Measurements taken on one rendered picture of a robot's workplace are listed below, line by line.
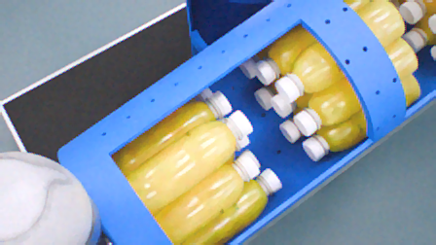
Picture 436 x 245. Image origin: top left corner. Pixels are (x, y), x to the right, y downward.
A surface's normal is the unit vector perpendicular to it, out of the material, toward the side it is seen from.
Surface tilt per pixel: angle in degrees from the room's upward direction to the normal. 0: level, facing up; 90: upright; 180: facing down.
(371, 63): 24
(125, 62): 0
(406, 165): 0
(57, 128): 0
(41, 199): 35
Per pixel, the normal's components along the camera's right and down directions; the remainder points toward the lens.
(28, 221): 0.35, -0.06
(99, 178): -0.15, -0.43
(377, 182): -0.01, -0.25
